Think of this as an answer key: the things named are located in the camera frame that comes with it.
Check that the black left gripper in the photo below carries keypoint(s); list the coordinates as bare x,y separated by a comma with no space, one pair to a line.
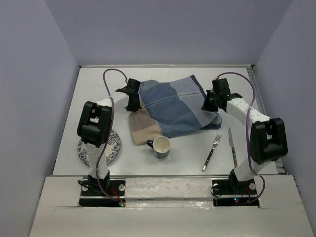
136,107

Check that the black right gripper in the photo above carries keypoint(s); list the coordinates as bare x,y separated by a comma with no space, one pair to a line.
206,106

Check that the steel table knife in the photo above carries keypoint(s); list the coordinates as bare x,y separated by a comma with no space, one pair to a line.
232,147

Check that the steel fork patterned handle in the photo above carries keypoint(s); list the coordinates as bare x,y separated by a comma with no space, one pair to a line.
214,145

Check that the blue beige checked cloth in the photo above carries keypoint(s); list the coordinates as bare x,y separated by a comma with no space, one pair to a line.
171,109

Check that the blue floral plate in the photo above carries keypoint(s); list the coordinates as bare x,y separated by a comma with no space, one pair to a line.
110,154

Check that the dark green mug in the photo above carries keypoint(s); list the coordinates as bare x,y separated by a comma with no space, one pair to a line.
161,146

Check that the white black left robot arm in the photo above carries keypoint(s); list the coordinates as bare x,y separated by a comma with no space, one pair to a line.
95,126

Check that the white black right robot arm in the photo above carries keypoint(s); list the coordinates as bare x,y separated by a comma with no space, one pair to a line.
265,138

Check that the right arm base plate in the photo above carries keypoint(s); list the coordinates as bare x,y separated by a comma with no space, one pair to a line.
225,195

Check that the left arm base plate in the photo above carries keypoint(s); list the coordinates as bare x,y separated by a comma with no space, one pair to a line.
92,196

